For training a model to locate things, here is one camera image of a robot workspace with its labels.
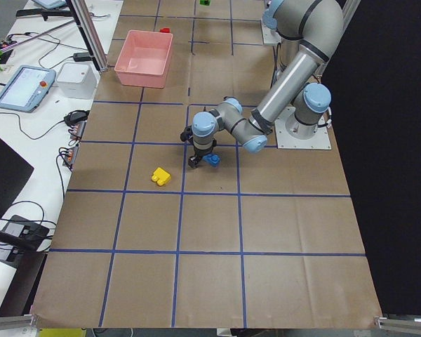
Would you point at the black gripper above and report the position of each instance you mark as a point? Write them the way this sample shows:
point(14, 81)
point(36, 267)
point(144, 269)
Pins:
point(199, 152)

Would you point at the blue toy block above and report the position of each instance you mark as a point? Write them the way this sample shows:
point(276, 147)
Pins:
point(212, 159)

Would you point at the green toy block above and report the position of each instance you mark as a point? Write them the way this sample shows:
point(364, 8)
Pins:
point(204, 2)

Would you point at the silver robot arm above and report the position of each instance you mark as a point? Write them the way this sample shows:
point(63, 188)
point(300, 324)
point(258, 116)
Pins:
point(317, 28)

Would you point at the pink plastic box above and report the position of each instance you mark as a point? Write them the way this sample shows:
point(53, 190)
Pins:
point(145, 59)

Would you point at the white square box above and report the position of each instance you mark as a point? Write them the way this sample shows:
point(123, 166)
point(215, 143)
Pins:
point(76, 80)

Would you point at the yellow toy block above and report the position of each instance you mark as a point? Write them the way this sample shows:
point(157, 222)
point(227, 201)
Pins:
point(160, 176)

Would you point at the brown paper table mat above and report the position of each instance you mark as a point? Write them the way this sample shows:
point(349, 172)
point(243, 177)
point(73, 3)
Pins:
point(266, 240)

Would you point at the black power adapter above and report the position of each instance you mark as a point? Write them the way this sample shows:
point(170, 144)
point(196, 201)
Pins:
point(81, 57)

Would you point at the teach pendant tablet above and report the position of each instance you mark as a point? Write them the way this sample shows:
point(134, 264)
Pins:
point(27, 88)

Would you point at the tripod leg rod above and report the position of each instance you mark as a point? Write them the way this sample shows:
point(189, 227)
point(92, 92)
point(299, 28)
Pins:
point(12, 46)

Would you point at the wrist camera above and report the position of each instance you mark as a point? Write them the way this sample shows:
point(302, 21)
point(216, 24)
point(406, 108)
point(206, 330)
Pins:
point(187, 135)

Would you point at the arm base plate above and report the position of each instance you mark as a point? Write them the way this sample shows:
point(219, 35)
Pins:
point(292, 135)
point(270, 37)

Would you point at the aluminium frame post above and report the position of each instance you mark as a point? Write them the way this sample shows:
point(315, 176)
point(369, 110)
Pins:
point(83, 20)

